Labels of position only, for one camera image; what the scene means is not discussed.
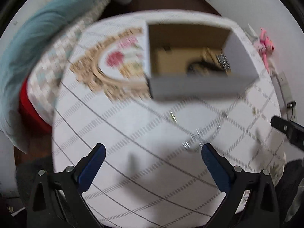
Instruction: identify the checkered mattress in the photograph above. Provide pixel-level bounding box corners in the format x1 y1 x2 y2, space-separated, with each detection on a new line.
26 0 110 125

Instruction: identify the dark fuzzy stool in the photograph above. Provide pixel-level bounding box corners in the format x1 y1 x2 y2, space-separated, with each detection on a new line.
275 160 303 227

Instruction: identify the teal quilt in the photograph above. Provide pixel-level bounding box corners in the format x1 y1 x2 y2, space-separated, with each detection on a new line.
1 0 131 153

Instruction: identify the silver sparkly bracelet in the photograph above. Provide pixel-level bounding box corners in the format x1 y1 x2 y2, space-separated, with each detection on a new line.
217 53 233 72

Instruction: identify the white power strip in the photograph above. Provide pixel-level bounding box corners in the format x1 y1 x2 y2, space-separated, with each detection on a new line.
271 72 297 122

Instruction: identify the black charger plug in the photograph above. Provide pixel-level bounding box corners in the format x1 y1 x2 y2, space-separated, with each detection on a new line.
287 100 296 109

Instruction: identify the pink panther plush toy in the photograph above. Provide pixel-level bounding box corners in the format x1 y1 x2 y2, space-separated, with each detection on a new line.
253 28 275 72

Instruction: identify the red bed sheet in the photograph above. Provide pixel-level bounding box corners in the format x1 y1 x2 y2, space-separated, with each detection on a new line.
19 77 52 136

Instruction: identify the white cardboard box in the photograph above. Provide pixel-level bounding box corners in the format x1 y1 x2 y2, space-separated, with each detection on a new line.
145 21 259 100

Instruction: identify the small gold earring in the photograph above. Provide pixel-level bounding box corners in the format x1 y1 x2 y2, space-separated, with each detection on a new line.
169 111 177 123

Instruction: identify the silver chain necklace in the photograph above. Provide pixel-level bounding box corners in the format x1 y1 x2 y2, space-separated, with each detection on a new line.
181 118 226 151

